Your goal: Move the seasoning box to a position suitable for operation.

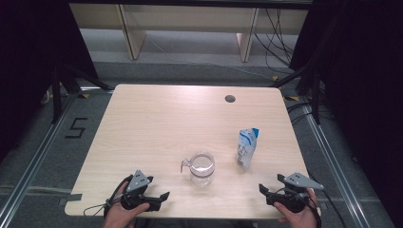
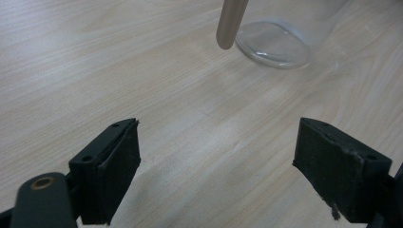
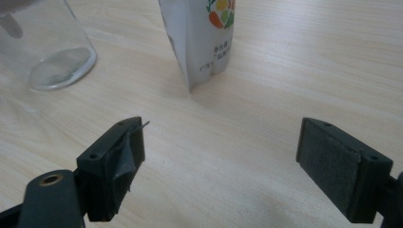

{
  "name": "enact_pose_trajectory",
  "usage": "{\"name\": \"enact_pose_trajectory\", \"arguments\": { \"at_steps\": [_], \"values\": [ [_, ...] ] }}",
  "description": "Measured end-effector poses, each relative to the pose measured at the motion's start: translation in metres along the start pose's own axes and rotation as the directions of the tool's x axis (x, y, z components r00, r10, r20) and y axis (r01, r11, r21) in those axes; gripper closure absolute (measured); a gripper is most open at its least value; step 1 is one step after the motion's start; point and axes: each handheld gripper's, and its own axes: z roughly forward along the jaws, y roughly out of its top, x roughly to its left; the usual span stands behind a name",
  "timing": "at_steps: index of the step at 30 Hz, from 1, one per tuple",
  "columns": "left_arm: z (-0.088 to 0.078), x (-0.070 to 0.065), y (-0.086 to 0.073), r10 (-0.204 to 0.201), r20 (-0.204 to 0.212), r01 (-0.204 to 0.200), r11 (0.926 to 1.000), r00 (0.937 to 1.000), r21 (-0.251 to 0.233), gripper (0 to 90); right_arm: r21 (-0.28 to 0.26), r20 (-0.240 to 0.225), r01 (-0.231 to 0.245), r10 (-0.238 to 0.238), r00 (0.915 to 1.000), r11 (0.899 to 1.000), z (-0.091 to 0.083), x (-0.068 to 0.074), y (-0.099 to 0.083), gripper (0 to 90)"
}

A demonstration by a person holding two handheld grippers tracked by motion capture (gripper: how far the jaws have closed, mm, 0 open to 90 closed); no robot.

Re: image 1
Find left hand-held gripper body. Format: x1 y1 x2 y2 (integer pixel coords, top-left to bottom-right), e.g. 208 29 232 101
121 169 163 212

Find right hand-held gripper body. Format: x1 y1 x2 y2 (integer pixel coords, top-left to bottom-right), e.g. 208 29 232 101
265 172 325 213

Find white and blue milk bag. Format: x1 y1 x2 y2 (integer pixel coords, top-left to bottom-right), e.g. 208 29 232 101
237 127 260 170

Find clear glass measuring jug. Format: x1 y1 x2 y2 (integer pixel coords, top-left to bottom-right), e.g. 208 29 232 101
180 151 217 188

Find person's left hand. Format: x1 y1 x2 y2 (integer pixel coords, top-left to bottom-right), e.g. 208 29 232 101
103 181 150 228

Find person's right hand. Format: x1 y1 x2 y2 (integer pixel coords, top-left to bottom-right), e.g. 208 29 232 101
274 188 318 228

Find black metal stand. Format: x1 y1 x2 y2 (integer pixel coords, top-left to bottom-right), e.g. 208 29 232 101
270 63 322 125
50 63 115 124

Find black curtain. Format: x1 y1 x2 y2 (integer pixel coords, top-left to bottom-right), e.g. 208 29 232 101
289 0 403 228
0 0 99 162

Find beige wooden shelf unit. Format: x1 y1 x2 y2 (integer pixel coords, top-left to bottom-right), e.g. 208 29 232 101
68 3 310 63

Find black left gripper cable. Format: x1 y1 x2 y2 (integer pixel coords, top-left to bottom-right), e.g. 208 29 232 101
84 175 134 219

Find black right wrist strap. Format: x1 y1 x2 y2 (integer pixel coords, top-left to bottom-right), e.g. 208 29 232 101
303 202 322 228

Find aluminium floor rail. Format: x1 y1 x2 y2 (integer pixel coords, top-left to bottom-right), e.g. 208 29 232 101
300 94 370 228
0 93 79 222

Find black floor cables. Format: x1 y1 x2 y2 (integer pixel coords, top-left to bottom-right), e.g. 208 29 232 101
286 101 334 126

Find bundle of black hanging cables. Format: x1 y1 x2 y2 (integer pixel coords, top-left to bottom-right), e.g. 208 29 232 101
255 8 296 67

